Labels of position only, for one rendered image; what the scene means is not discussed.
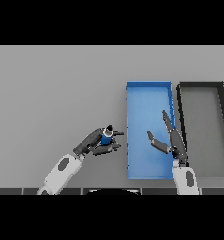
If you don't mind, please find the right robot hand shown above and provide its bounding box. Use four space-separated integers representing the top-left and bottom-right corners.
146 109 189 167

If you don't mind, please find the dark grey bin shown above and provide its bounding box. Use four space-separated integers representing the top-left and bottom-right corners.
175 81 224 180

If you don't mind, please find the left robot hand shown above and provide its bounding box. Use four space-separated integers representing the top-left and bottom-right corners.
72 127 125 158

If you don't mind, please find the blue bin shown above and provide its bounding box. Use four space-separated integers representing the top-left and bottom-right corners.
126 80 177 181

